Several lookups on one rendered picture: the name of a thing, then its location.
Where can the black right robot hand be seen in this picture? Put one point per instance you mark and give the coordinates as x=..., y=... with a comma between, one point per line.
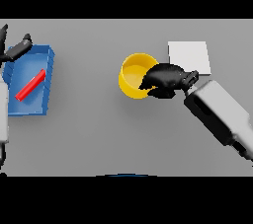
x=166, y=76

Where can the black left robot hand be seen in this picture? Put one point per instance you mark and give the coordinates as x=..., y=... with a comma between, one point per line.
x=17, y=49

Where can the yellow bowl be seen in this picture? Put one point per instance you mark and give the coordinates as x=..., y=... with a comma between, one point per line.
x=133, y=76

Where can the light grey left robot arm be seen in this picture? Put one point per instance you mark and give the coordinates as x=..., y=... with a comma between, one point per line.
x=3, y=112

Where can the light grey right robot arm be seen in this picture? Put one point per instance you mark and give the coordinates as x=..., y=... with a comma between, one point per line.
x=220, y=116

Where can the pale square scale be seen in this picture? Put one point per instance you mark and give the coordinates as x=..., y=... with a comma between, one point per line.
x=189, y=57

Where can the red beaker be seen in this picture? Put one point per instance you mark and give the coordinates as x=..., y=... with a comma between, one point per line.
x=30, y=85

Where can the blue tray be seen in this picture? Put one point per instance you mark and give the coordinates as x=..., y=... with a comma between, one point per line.
x=29, y=80

